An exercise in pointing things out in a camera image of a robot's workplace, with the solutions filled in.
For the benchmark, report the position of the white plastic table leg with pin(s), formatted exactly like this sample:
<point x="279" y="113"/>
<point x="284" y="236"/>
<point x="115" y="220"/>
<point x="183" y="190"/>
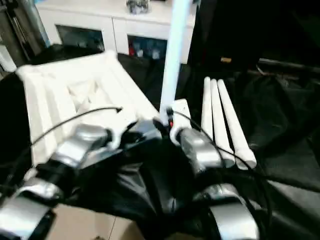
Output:
<point x="235" y="125"/>
<point x="217" y="112"/>
<point x="207" y="105"/>
<point x="175" y="50"/>

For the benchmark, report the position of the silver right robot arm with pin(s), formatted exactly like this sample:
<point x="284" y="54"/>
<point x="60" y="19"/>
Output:
<point x="202" y="150"/>

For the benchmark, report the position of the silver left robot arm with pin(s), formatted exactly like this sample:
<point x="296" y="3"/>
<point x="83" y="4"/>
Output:
<point x="82" y="140"/>

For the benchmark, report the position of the small yellow label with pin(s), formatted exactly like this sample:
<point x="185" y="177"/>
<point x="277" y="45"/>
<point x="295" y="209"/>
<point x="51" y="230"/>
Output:
<point x="226" y="59"/>

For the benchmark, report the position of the black mat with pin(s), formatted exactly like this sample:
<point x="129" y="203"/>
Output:
<point x="275" y="112"/>

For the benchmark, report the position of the white glass-door cabinet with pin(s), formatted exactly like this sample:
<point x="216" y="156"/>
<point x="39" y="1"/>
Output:
<point x="112" y="25"/>

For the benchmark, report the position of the black backdrop cloth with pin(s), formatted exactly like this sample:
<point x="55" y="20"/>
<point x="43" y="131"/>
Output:
<point x="250" y="25"/>

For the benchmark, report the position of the black metal bar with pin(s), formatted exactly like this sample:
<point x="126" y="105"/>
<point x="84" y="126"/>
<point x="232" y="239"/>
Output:
<point x="287" y="65"/>

